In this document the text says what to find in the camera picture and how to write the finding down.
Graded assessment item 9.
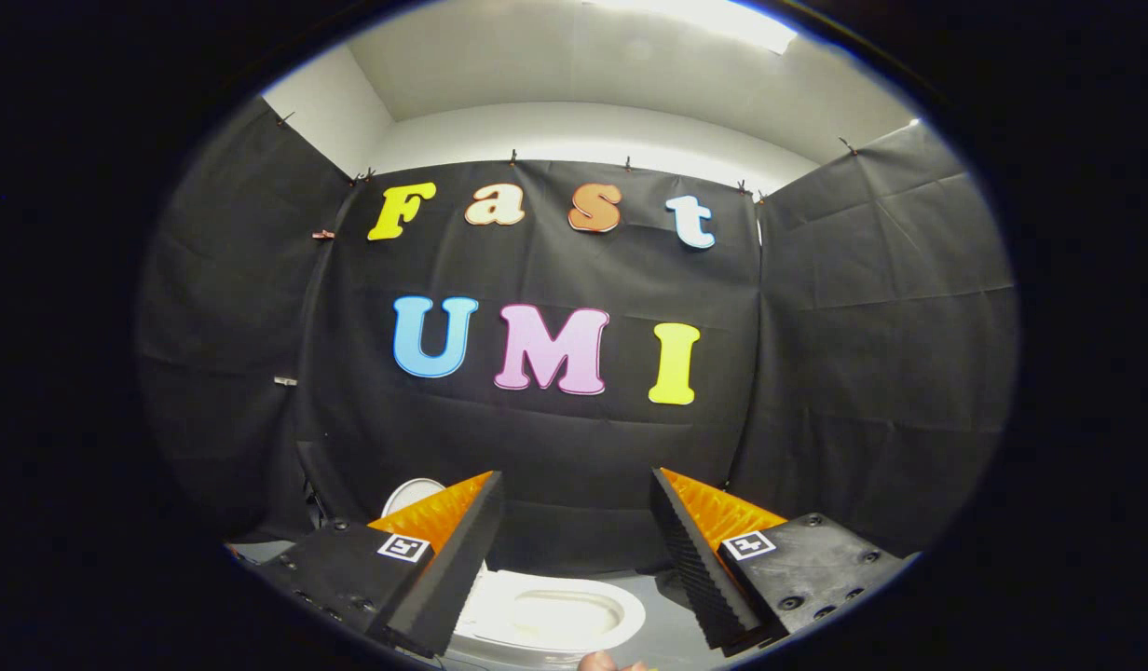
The white toilet lid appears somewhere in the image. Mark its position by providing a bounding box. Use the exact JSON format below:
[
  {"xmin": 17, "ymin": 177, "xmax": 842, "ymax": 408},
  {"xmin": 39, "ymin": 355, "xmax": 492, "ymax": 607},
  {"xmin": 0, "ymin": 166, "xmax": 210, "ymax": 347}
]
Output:
[{"xmin": 380, "ymin": 477, "xmax": 448, "ymax": 519}]

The white toilet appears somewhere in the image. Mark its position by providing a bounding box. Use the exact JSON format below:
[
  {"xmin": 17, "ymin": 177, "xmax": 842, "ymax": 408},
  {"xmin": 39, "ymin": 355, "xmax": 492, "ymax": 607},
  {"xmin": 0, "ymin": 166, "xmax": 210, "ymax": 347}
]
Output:
[{"xmin": 448, "ymin": 557, "xmax": 648, "ymax": 667}]

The black backdrop cloth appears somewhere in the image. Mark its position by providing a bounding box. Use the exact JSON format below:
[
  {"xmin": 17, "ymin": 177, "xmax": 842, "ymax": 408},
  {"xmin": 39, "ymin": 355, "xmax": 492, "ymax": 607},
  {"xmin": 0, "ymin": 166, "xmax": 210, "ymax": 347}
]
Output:
[{"xmin": 136, "ymin": 98, "xmax": 1019, "ymax": 574}]

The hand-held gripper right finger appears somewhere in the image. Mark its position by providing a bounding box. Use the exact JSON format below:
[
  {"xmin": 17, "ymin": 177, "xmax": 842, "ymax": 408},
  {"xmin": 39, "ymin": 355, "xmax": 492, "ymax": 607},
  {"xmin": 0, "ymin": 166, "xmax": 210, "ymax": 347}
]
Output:
[{"xmin": 649, "ymin": 467, "xmax": 913, "ymax": 656}]

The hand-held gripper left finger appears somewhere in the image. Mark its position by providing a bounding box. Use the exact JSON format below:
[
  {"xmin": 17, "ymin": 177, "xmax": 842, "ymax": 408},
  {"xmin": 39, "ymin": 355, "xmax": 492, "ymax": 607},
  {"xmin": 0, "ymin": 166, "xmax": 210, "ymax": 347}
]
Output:
[{"xmin": 255, "ymin": 471, "xmax": 504, "ymax": 660}]

